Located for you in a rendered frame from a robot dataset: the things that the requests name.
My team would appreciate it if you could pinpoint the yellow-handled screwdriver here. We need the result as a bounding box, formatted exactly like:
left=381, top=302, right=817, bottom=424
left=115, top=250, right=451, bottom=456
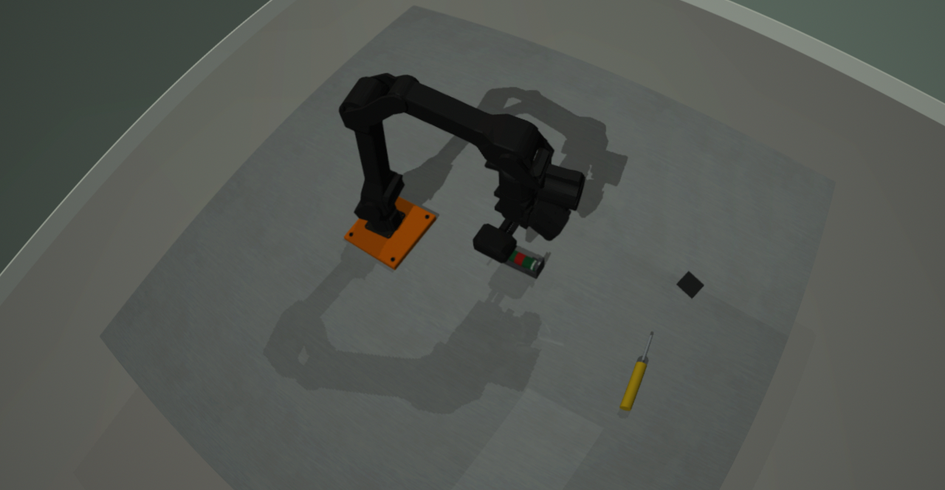
left=619, top=335, right=652, bottom=411

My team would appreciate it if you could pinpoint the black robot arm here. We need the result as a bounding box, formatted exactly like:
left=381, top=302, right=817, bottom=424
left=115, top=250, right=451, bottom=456
left=339, top=73, right=585, bottom=241

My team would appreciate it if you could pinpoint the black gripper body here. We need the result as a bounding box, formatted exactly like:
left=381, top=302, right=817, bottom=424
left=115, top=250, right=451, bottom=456
left=473, top=185, right=537, bottom=263

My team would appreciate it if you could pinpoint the green and red battery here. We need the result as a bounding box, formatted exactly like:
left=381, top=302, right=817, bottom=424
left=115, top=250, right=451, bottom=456
left=508, top=250, right=537, bottom=271

